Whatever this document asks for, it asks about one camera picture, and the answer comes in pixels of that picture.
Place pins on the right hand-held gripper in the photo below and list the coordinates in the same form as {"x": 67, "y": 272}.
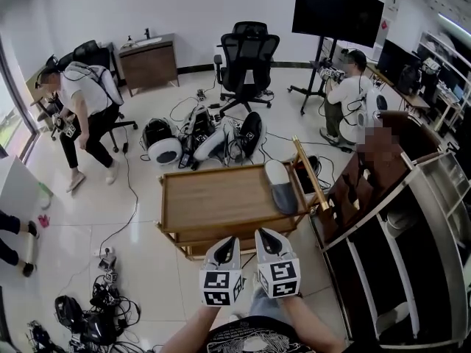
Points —
{"x": 279, "y": 279}

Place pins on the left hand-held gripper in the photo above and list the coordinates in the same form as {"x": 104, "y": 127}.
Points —
{"x": 221, "y": 287}

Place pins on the stainless steel service cart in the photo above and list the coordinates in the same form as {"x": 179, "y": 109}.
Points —
{"x": 447, "y": 234}

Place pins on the person's right forearm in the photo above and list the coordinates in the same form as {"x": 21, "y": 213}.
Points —
{"x": 312, "y": 322}

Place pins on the person's left forearm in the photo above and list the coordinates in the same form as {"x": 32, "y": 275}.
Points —
{"x": 191, "y": 329}

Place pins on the wooden vanity cabinet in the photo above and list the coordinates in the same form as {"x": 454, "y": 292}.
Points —
{"x": 149, "y": 64}

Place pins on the person's leg in grey trousers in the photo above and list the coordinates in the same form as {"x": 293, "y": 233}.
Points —
{"x": 266, "y": 303}

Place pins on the person's black printed shirt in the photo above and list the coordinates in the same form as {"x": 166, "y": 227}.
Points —
{"x": 254, "y": 337}

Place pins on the black round floor device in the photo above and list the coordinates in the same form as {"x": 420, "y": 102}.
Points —
{"x": 307, "y": 171}

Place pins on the idle grey gripper device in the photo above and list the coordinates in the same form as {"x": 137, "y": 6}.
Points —
{"x": 108, "y": 268}

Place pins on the white floor power strip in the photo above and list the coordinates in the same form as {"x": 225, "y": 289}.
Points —
{"x": 105, "y": 250}

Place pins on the black equipment bag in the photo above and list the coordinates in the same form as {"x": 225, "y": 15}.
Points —
{"x": 99, "y": 326}
{"x": 68, "y": 311}

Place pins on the black monitor on stand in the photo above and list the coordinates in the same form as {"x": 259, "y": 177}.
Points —
{"x": 316, "y": 79}

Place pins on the pink cloth item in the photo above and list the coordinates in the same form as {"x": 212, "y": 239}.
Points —
{"x": 43, "y": 221}

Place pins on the green cloth item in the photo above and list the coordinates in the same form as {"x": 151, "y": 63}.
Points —
{"x": 46, "y": 195}

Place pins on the black mesh office chair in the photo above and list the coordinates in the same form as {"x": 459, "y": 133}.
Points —
{"x": 246, "y": 61}
{"x": 92, "y": 53}

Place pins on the long wooden desk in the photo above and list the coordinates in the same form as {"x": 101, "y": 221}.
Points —
{"x": 416, "y": 99}

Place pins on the black backpack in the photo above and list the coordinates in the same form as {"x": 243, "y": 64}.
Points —
{"x": 407, "y": 79}

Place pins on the black desk monitor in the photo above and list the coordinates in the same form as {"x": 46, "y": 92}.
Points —
{"x": 397, "y": 59}

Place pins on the black faucet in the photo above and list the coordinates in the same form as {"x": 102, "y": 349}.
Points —
{"x": 147, "y": 33}

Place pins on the small soap bottle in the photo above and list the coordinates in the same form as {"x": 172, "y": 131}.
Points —
{"x": 129, "y": 39}

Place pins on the large black television screen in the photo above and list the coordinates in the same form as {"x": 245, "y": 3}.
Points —
{"x": 336, "y": 9}

